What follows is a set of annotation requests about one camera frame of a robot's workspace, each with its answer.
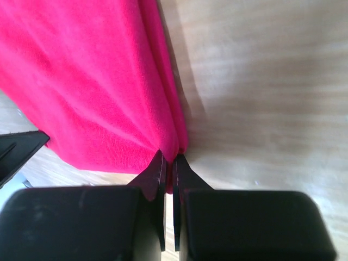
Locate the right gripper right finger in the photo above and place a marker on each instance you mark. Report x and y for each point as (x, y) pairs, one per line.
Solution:
(212, 224)

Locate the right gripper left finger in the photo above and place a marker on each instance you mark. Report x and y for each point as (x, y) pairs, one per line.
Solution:
(121, 222)

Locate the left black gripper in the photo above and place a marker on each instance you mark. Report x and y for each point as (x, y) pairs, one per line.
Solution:
(17, 149)

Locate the red t shirt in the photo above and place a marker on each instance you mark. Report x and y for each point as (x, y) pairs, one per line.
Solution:
(96, 77)

